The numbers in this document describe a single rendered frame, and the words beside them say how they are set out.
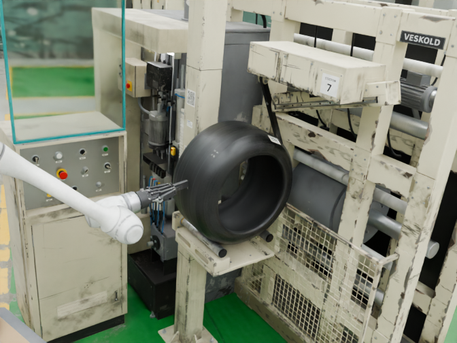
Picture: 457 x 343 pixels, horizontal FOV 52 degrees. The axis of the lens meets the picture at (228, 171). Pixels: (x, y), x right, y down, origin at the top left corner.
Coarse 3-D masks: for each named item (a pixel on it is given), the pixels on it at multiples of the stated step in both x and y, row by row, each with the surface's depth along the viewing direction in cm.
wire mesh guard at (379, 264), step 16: (288, 208) 244; (320, 224) 228; (368, 256) 205; (272, 272) 266; (304, 272) 243; (368, 272) 208; (272, 288) 268; (352, 288) 217; (368, 304) 210; (368, 320) 213; (304, 336) 253; (320, 336) 241; (336, 336) 232; (352, 336) 222
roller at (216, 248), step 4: (184, 220) 237; (184, 224) 236; (188, 224) 234; (188, 228) 234; (192, 228) 231; (192, 232) 231; (196, 232) 228; (200, 232) 227; (200, 236) 226; (204, 236) 224; (204, 240) 223; (208, 240) 221; (208, 244) 220; (212, 244) 218; (216, 244) 218; (212, 248) 218; (216, 248) 216; (220, 248) 215; (224, 248) 216; (216, 252) 215; (220, 252) 214; (224, 252) 215; (220, 256) 215; (224, 256) 216
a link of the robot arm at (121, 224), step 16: (0, 160) 151; (16, 160) 156; (16, 176) 158; (32, 176) 160; (48, 176) 162; (48, 192) 162; (64, 192) 162; (80, 208) 162; (96, 208) 164; (112, 208) 169; (112, 224) 166; (128, 224) 166; (128, 240) 166
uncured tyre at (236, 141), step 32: (224, 128) 210; (256, 128) 215; (192, 160) 204; (224, 160) 197; (256, 160) 243; (288, 160) 218; (192, 192) 201; (256, 192) 247; (288, 192) 227; (192, 224) 214; (224, 224) 238; (256, 224) 235
